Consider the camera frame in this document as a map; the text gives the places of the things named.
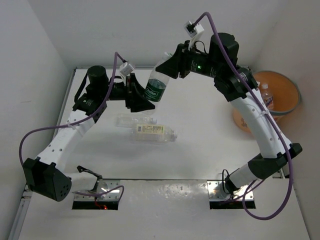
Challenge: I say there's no square clear bottle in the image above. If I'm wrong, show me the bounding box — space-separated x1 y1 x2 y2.
260 83 274 110

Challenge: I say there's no orange bin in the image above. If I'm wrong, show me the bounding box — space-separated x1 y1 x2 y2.
232 70 302 137

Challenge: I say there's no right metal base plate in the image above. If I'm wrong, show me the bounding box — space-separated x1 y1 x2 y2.
207 180 249 203

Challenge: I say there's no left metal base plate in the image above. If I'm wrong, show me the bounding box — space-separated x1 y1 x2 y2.
73 179 125 202

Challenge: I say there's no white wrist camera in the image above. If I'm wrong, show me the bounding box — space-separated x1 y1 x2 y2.
119 61 135 77
183 20 205 38

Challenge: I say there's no yellow label lying bottle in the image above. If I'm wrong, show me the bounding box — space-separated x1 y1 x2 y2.
131 124 178 144

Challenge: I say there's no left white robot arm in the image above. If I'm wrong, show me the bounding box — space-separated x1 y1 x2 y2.
22 62 155 202

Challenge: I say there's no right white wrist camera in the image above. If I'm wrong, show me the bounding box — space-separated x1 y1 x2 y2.
183 20 205 38

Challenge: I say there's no green label bottle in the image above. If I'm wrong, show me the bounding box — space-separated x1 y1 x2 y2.
144 52 172 115

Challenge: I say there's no metal base plate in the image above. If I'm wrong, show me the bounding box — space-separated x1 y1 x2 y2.
207 180 249 203
73 179 125 202

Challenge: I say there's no clear unlabelled bottle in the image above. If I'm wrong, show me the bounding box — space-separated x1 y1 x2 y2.
115 113 157 128

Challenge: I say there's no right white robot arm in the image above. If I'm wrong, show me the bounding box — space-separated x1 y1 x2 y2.
155 33 303 194

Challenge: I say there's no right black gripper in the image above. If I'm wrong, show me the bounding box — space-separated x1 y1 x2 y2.
157 39 221 78

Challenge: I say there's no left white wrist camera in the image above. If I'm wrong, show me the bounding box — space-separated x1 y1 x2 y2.
119 61 135 77

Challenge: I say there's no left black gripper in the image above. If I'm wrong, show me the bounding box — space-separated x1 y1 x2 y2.
99 72 154 112

